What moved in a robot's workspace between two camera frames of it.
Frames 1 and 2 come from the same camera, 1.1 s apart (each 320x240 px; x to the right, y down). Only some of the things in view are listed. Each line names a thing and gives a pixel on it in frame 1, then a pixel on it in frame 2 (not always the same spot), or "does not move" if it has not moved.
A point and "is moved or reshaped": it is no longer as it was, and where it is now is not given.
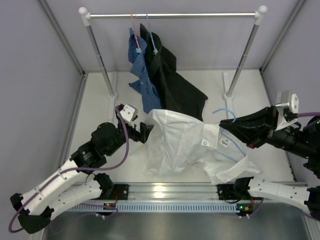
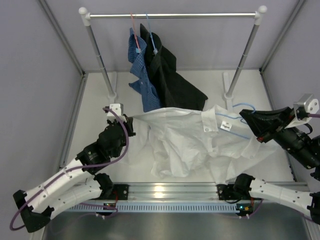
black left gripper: [141, 136] to [129, 122]
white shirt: [174, 142] is moved or reshaped
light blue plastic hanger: [226, 136] to [236, 117]
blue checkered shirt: [136, 52] does not move
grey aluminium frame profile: [79, 104] does not move
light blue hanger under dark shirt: [154, 50] does not move
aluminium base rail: [148, 192] does not move
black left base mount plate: [120, 191] does not move
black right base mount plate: [225, 192] does not move
